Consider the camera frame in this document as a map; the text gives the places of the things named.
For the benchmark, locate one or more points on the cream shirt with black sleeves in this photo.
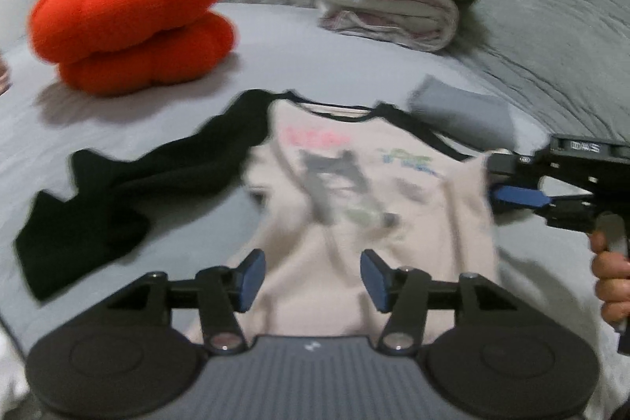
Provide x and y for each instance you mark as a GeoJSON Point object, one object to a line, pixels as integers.
{"type": "Point", "coordinates": [344, 228]}

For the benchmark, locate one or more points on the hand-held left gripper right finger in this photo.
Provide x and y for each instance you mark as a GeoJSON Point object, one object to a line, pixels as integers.
{"type": "Point", "coordinates": [375, 281]}

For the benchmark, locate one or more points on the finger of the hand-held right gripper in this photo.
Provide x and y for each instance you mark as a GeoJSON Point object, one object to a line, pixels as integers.
{"type": "Point", "coordinates": [517, 196]}
{"type": "Point", "coordinates": [512, 166]}

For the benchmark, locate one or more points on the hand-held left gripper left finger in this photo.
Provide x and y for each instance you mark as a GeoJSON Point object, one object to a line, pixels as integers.
{"type": "Point", "coordinates": [252, 278]}

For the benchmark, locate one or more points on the folded grey pink quilt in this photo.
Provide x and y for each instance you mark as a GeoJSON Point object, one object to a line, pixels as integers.
{"type": "Point", "coordinates": [393, 11]}

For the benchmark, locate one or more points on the folded white garment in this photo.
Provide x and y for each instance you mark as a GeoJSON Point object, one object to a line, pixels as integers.
{"type": "Point", "coordinates": [10, 366]}

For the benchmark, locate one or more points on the grey quilted headboard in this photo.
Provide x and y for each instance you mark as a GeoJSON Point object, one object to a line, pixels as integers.
{"type": "Point", "coordinates": [556, 31]}

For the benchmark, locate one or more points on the crumpled beige cloth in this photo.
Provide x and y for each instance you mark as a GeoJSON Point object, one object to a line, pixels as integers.
{"type": "Point", "coordinates": [3, 73]}

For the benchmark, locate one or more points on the small orange pumpkin cushion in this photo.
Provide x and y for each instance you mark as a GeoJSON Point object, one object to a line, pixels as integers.
{"type": "Point", "coordinates": [157, 56]}

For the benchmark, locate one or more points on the person's right hand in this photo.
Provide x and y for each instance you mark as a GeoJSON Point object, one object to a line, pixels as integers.
{"type": "Point", "coordinates": [613, 282]}

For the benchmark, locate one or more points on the large orange pumpkin cushion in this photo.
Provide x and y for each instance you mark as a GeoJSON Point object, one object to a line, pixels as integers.
{"type": "Point", "coordinates": [128, 2]}

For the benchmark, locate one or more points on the folded grey sweater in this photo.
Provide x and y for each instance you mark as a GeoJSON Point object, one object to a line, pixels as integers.
{"type": "Point", "coordinates": [467, 115]}

